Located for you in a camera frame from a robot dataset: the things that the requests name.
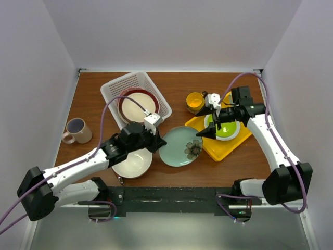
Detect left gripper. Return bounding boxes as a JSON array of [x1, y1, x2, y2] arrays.
[[127, 124, 166, 153]]

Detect yellow mug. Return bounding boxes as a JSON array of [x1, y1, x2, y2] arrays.
[[186, 91, 208, 112]]

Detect pale green bottom plate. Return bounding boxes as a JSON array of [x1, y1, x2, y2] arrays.
[[159, 126, 203, 167]]

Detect white ceramic bowl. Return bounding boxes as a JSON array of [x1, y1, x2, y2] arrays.
[[112, 149, 152, 179]]

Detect dark bottom plate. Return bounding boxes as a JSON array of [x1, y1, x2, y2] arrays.
[[117, 90, 159, 124]]

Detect cream pink floral plate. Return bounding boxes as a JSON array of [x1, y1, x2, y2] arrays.
[[118, 89, 146, 123]]

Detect pink beige mug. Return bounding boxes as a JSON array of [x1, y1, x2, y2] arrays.
[[62, 118, 93, 144]]

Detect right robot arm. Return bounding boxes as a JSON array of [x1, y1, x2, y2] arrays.
[[196, 86, 313, 205]]

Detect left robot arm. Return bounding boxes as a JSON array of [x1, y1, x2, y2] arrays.
[[17, 122, 167, 221]]

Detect woven coaster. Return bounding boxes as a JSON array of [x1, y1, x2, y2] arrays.
[[186, 99, 205, 114]]

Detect green white bowl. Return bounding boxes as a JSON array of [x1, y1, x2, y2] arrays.
[[213, 121, 240, 141]]

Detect yellow plastic tray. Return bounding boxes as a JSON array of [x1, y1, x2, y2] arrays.
[[184, 89, 254, 163]]

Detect white plastic basket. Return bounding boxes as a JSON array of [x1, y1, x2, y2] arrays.
[[100, 71, 172, 120]]

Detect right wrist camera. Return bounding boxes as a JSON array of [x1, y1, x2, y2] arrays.
[[204, 93, 221, 111]]

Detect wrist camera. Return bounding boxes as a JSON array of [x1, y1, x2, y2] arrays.
[[144, 113, 163, 135], [204, 93, 221, 111]]

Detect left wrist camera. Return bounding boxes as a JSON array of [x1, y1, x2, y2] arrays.
[[144, 113, 163, 135]]

